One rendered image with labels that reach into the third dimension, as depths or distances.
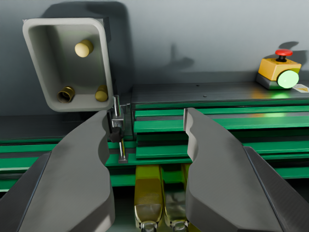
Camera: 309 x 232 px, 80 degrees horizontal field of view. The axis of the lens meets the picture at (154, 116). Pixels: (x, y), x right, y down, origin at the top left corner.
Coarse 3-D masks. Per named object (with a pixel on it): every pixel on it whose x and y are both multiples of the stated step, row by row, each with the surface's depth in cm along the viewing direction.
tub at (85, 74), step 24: (24, 24) 39; (48, 24) 39; (72, 24) 41; (96, 24) 40; (48, 48) 47; (72, 48) 49; (96, 48) 49; (48, 72) 47; (72, 72) 52; (96, 72) 52; (48, 96) 48
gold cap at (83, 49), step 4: (84, 40) 47; (88, 40) 48; (76, 44) 44; (80, 44) 44; (84, 44) 44; (88, 44) 46; (92, 44) 48; (76, 48) 44; (80, 48) 44; (84, 48) 44; (88, 48) 45; (92, 48) 48; (76, 52) 45; (80, 52) 45; (84, 52) 45; (88, 52) 45; (80, 56) 45; (84, 56) 45
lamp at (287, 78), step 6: (282, 72) 48; (288, 72) 47; (294, 72) 47; (276, 78) 50; (282, 78) 48; (288, 78) 47; (294, 78) 47; (282, 84) 48; (288, 84) 48; (294, 84) 48
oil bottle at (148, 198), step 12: (144, 168) 44; (156, 168) 44; (144, 180) 41; (156, 180) 41; (144, 192) 38; (156, 192) 38; (144, 204) 36; (156, 204) 36; (144, 216) 34; (156, 216) 35; (156, 228) 36
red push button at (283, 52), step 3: (276, 51) 50; (279, 51) 49; (282, 51) 49; (285, 51) 48; (288, 51) 48; (291, 51) 48; (279, 54) 49; (282, 54) 48; (285, 54) 48; (288, 54) 48; (291, 54) 48; (279, 57) 50; (282, 57) 50; (285, 57) 50
